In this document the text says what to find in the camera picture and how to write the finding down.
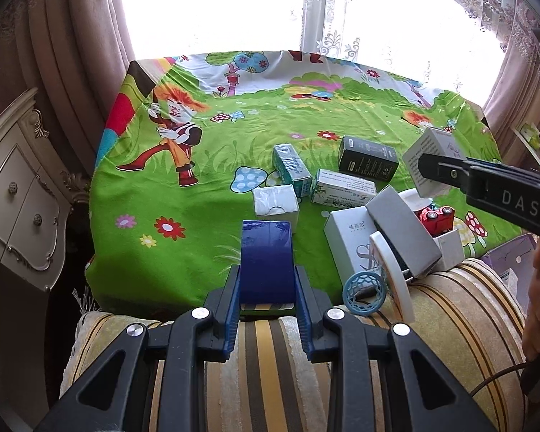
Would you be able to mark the silver-white crumpled box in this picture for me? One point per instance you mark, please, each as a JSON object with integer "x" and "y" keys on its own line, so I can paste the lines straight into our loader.
{"x": 277, "y": 203}

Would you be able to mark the pink-brown curtain left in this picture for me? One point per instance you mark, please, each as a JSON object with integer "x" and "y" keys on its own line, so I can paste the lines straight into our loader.
{"x": 75, "y": 53}

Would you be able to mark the purple-edged white storage box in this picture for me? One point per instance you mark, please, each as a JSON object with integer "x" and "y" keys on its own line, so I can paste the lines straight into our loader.
{"x": 513, "y": 261}

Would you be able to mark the pink-brown curtain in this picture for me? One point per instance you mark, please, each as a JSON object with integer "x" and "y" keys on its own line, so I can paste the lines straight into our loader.
{"x": 75, "y": 53}
{"x": 515, "y": 97}

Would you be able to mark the orange white fan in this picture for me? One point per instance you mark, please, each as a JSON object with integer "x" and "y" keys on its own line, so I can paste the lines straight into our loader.
{"x": 393, "y": 275}

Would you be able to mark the dark blue glossy box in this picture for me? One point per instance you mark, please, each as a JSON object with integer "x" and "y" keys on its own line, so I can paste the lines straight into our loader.
{"x": 267, "y": 267}

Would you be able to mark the white open tray box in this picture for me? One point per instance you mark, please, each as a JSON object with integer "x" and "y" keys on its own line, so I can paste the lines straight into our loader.
{"x": 449, "y": 244}

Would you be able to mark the grey plain box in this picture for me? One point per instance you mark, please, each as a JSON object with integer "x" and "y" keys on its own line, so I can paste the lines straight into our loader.
{"x": 404, "y": 232}

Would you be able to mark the green white slim box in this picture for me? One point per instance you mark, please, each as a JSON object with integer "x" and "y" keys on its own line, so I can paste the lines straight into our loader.
{"x": 291, "y": 169}

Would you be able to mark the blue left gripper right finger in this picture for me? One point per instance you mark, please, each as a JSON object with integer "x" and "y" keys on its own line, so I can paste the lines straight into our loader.
{"x": 309, "y": 316}

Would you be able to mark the cream carved drawer cabinet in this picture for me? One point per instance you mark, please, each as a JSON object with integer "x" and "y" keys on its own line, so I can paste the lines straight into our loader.
{"x": 35, "y": 200}

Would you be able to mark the person's right hand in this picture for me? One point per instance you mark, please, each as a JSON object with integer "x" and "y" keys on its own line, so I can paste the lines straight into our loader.
{"x": 531, "y": 335}

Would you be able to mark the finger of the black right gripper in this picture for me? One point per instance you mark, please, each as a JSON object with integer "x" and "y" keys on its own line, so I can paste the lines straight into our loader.
{"x": 448, "y": 170}

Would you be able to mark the red toy car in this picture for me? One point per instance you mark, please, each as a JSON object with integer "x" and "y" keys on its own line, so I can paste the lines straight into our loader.
{"x": 437, "y": 221}

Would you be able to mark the teal white flat box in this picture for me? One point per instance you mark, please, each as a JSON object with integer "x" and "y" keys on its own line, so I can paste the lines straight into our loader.
{"x": 341, "y": 191}

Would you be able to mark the green tissue pack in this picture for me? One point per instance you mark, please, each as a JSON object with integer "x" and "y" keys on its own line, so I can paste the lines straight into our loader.
{"x": 531, "y": 134}

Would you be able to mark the white cube box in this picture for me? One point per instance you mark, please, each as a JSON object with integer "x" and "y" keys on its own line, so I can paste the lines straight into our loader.
{"x": 432, "y": 141}

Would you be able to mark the green cartoon tablecloth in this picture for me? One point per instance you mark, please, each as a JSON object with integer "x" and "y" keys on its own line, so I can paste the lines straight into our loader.
{"x": 190, "y": 138}

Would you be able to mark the white SL logo box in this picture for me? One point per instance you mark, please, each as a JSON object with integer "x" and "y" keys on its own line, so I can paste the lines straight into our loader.
{"x": 348, "y": 234}

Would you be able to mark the pink-brown curtain right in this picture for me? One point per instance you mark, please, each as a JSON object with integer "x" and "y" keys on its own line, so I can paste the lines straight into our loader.
{"x": 515, "y": 97}

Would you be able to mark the black Dormi box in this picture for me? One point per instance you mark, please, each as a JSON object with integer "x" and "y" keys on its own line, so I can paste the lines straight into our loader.
{"x": 366, "y": 159}

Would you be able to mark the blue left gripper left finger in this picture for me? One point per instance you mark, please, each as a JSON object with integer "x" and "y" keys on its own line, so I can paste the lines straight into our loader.
{"x": 224, "y": 304}

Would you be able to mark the sheer lace curtain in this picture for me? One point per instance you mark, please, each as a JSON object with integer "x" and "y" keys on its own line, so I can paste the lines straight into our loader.
{"x": 458, "y": 45}

